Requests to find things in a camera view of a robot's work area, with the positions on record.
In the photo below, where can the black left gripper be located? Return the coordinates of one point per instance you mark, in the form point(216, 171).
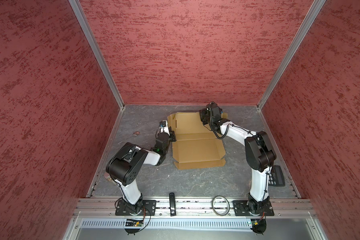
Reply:
point(172, 135)

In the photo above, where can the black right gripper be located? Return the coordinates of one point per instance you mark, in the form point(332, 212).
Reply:
point(202, 111)

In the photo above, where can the brown cardboard box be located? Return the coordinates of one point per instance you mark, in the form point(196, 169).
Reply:
point(195, 147)

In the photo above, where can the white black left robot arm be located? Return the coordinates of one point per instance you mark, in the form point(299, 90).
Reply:
point(125, 165)

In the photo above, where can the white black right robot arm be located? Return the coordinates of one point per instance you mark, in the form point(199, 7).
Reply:
point(259, 151)

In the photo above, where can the black handheld device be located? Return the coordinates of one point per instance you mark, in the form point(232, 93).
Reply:
point(172, 204)

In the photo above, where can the small glass jar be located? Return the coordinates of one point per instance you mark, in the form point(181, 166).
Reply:
point(108, 177)

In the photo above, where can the black calculator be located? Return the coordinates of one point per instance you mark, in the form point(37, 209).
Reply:
point(277, 177)

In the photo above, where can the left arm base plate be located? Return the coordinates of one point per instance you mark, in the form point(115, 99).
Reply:
point(143, 207)

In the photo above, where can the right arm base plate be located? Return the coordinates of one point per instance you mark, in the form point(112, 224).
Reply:
point(252, 208)

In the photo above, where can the white slotted cable duct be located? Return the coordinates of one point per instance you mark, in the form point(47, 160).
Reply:
point(180, 224)

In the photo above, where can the aluminium front rail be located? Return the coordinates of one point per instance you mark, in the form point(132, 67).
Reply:
point(201, 207)

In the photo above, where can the right rear aluminium corner post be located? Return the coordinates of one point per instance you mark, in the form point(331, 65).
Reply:
point(296, 42)

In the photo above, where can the aluminium corner post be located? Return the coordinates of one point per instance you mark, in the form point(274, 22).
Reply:
point(296, 42)
point(80, 15)

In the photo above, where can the left rear aluminium corner post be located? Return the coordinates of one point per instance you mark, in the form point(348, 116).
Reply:
point(80, 15)

